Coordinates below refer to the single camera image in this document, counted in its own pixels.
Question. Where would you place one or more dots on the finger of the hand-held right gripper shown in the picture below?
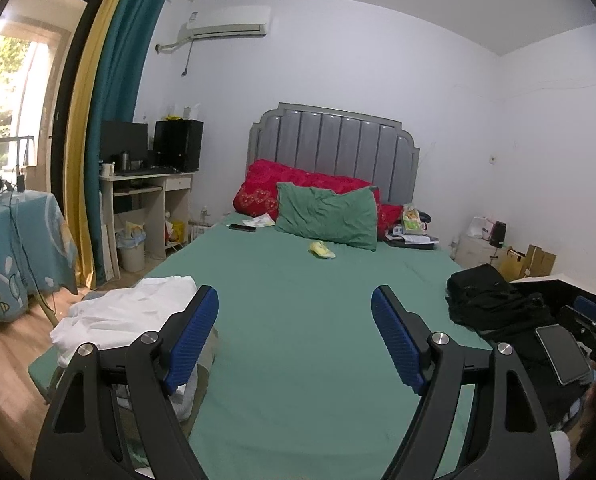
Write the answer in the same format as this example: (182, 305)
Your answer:
(590, 308)

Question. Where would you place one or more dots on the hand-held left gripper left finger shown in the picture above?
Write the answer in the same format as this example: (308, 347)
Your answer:
(193, 340)

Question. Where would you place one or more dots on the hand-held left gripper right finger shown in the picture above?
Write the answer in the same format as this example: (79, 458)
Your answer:
(397, 345)

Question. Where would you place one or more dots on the large white garment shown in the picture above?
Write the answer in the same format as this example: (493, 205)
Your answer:
(113, 315)

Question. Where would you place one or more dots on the pile of black clothes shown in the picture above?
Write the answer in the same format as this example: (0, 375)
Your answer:
(487, 300)

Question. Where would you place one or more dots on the smartphone with grey screen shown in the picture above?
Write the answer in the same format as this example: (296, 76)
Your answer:
(562, 355)

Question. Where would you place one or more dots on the black open box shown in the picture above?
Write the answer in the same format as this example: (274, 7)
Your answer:
(542, 288)

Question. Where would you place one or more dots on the brown cardboard box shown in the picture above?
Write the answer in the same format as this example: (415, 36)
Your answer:
(541, 260)

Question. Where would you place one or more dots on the bed with green sheet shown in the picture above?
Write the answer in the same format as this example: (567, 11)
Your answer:
(303, 335)

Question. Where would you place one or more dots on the white trash bin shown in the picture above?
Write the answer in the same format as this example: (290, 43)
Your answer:
(130, 255)

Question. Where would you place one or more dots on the yellow bag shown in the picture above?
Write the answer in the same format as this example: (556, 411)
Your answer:
(177, 232)

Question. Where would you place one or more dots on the black speaker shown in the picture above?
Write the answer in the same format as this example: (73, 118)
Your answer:
(499, 234)

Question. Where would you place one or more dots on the white nightstand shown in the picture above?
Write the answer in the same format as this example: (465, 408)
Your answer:
(472, 252)

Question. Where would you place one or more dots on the small yellow packet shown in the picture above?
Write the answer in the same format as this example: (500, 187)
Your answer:
(323, 251)

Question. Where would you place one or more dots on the black remote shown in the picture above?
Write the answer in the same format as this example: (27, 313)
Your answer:
(242, 228)

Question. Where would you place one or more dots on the colourful snack bag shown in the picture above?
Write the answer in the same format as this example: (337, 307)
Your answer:
(413, 220)

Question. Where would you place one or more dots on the white box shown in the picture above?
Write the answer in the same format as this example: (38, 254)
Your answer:
(480, 227)

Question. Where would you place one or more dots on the white papers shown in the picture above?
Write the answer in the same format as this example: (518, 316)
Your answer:
(260, 221)

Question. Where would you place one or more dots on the white computer desk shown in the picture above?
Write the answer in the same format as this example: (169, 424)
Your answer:
(178, 195)

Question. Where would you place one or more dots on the green pillow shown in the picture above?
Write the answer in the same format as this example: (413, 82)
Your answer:
(328, 215)

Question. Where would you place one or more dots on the red pillow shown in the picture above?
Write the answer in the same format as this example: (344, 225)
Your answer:
(263, 185)

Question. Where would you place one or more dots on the black keyboard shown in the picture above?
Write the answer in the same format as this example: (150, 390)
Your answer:
(133, 172)

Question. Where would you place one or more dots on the white cup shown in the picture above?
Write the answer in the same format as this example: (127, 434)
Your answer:
(107, 170)

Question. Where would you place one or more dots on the metal thermos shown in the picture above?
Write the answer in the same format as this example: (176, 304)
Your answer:
(125, 160)

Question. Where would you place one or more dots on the black computer tower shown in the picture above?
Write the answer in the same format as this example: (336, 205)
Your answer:
(178, 145)

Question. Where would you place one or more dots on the table with blue cartoon tablecloth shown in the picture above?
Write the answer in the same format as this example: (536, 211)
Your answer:
(8, 260)

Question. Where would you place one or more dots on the yellow curtain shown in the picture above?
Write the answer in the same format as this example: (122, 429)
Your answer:
(85, 160)

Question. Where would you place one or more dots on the black monitor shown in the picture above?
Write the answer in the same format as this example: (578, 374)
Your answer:
(124, 141)

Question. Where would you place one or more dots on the grey padded headboard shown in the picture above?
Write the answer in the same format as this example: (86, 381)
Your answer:
(328, 140)

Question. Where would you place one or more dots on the teal curtain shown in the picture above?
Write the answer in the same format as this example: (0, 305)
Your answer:
(120, 85)

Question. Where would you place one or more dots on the white air conditioner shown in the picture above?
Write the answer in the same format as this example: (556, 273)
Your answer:
(228, 22)

